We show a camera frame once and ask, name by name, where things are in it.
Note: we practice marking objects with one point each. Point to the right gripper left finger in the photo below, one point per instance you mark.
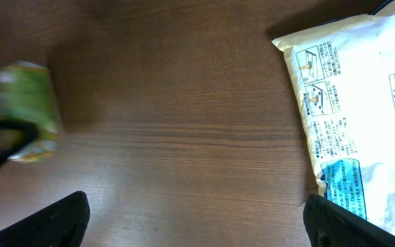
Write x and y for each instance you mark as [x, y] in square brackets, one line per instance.
[61, 224]

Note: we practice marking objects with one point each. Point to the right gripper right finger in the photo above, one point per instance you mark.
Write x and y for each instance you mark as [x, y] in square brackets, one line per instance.
[329, 225]

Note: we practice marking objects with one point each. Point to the green tea carton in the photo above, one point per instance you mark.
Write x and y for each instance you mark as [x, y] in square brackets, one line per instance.
[26, 94]

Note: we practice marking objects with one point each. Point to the yellow snack bag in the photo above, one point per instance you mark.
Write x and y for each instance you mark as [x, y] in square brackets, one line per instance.
[343, 74]

